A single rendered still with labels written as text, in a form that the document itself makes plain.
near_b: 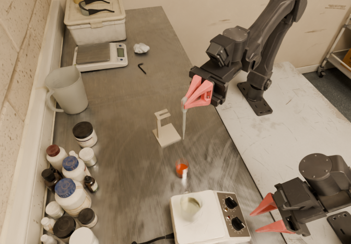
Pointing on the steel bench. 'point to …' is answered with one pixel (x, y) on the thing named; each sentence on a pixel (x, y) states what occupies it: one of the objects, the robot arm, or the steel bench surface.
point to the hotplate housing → (213, 239)
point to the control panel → (232, 216)
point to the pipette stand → (165, 130)
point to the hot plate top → (203, 234)
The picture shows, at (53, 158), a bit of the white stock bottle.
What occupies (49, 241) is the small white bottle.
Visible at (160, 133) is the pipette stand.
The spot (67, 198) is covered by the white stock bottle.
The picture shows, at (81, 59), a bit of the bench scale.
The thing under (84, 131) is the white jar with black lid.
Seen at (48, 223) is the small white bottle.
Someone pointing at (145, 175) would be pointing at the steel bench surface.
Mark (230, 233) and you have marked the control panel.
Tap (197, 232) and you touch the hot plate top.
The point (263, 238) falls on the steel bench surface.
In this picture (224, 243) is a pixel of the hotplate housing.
